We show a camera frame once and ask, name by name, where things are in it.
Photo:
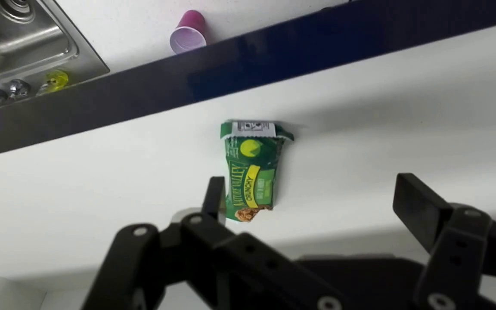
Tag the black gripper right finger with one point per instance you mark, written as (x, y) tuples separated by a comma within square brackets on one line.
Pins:
[(461, 252)]

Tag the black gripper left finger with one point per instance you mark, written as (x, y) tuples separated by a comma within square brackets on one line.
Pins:
[(214, 252)]

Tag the green snack sachet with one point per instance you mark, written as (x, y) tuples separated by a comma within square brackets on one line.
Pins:
[(254, 173)]

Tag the white cabinet with blue trim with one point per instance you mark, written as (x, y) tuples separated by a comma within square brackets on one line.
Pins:
[(345, 114)]

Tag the pink plastic cup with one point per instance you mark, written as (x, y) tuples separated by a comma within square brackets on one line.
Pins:
[(188, 33)]

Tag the chrome sink faucet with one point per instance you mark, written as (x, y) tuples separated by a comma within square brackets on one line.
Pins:
[(8, 92)]

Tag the stainless steel sink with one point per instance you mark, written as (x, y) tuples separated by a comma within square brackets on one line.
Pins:
[(30, 40)]

